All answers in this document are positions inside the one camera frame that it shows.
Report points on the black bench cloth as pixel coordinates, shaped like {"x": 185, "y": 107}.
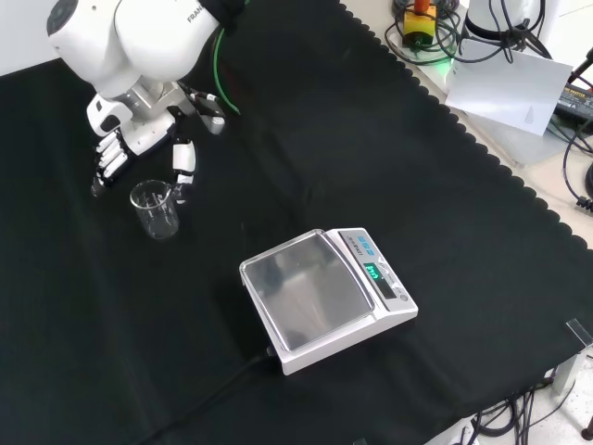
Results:
{"x": 370, "y": 162}

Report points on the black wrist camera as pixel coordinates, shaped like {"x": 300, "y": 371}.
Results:
{"x": 214, "y": 116}

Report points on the yellow stop button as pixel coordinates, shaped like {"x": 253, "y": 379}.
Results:
{"x": 419, "y": 28}

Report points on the clear glass beaker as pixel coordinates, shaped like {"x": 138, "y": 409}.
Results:
{"x": 156, "y": 220}

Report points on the white balance with steel pan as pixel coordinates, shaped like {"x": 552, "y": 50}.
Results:
{"x": 315, "y": 287}

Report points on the clear cloth clip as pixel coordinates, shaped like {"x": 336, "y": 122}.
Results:
{"x": 579, "y": 331}

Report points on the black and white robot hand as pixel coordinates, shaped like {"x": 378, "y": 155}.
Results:
{"x": 143, "y": 134}

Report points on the grey metal bench leg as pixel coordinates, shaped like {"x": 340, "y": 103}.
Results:
{"x": 569, "y": 373}

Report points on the pale white board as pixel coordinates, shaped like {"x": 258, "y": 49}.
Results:
{"x": 505, "y": 88}

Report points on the black power adapter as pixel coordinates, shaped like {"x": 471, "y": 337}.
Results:
{"x": 574, "y": 103}

